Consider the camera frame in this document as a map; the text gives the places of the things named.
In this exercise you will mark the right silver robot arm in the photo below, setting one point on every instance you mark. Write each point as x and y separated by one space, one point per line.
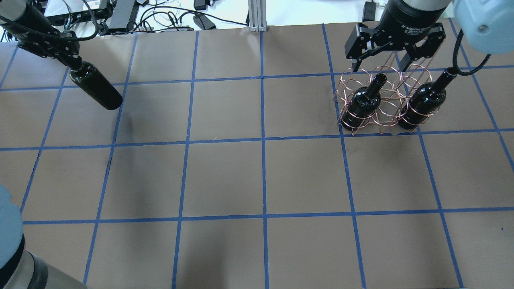
486 24

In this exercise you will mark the dark wine bottle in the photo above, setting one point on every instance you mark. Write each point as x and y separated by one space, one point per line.
96 85
363 104

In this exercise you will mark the dark wine bottle in basket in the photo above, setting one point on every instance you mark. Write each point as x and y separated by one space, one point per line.
363 104

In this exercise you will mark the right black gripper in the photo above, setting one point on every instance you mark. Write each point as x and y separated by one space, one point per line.
405 21

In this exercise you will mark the black power adapter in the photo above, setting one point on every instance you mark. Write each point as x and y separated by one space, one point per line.
203 22

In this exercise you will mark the aluminium frame post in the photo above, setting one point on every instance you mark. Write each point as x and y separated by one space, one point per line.
257 16

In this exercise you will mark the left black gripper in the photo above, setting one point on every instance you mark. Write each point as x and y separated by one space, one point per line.
25 21

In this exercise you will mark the copper wire wine basket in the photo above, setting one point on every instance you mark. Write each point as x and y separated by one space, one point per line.
395 94

